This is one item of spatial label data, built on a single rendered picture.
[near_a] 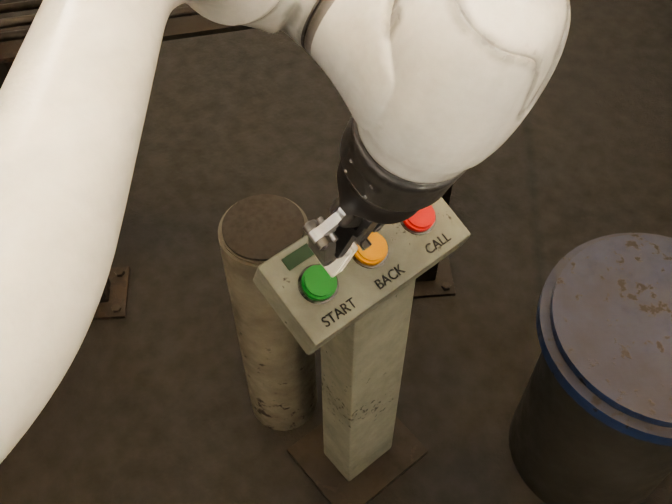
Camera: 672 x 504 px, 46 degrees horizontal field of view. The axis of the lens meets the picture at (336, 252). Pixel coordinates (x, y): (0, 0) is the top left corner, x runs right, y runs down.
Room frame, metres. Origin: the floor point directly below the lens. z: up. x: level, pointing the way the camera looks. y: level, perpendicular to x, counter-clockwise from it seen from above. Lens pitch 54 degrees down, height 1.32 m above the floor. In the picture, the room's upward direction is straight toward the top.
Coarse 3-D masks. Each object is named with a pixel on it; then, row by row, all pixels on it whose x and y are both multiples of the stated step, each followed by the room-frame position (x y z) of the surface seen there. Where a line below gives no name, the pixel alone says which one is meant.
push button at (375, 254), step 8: (376, 232) 0.55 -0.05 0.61; (376, 240) 0.54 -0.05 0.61; (384, 240) 0.54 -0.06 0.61; (360, 248) 0.53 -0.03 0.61; (368, 248) 0.53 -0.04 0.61; (376, 248) 0.53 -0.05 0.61; (384, 248) 0.53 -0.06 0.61; (360, 256) 0.52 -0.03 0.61; (368, 256) 0.52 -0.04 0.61; (376, 256) 0.52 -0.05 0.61; (384, 256) 0.52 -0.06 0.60; (368, 264) 0.51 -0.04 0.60; (376, 264) 0.52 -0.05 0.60
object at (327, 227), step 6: (342, 210) 0.40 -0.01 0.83; (330, 216) 0.40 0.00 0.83; (336, 216) 0.40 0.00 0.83; (342, 216) 0.40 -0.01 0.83; (318, 222) 0.41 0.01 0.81; (324, 222) 0.40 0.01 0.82; (330, 222) 0.40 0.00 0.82; (336, 222) 0.40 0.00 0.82; (318, 228) 0.39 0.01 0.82; (324, 228) 0.39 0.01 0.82; (330, 228) 0.39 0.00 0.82; (312, 234) 0.39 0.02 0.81; (318, 234) 0.39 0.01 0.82; (324, 234) 0.39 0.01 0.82; (330, 234) 0.40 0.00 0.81; (312, 240) 0.39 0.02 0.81; (336, 240) 0.39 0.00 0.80
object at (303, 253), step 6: (306, 246) 0.53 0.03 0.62; (294, 252) 0.52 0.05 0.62; (300, 252) 0.52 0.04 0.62; (306, 252) 0.52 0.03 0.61; (312, 252) 0.52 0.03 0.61; (288, 258) 0.51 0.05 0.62; (294, 258) 0.51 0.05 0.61; (300, 258) 0.51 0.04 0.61; (306, 258) 0.51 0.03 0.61; (288, 264) 0.50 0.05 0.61; (294, 264) 0.50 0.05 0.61
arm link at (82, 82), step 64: (64, 0) 0.28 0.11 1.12; (128, 0) 0.29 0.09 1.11; (192, 0) 0.37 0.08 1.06; (256, 0) 0.38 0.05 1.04; (320, 0) 0.39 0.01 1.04; (64, 64) 0.24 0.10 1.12; (128, 64) 0.25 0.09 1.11; (0, 128) 0.20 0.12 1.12; (64, 128) 0.20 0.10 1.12; (128, 128) 0.22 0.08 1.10; (0, 192) 0.17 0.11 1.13; (64, 192) 0.17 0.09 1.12; (128, 192) 0.20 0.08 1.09; (0, 256) 0.14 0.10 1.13; (64, 256) 0.15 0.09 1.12; (0, 320) 0.12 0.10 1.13; (64, 320) 0.13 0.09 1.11; (0, 384) 0.10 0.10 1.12; (0, 448) 0.09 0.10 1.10
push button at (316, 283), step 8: (304, 272) 0.49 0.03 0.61; (312, 272) 0.49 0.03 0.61; (320, 272) 0.49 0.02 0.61; (304, 280) 0.48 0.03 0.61; (312, 280) 0.48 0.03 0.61; (320, 280) 0.48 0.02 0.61; (328, 280) 0.49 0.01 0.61; (336, 280) 0.49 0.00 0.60; (304, 288) 0.47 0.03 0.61; (312, 288) 0.47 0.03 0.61; (320, 288) 0.48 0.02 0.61; (328, 288) 0.48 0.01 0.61; (312, 296) 0.47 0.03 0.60; (320, 296) 0.47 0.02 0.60; (328, 296) 0.47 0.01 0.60
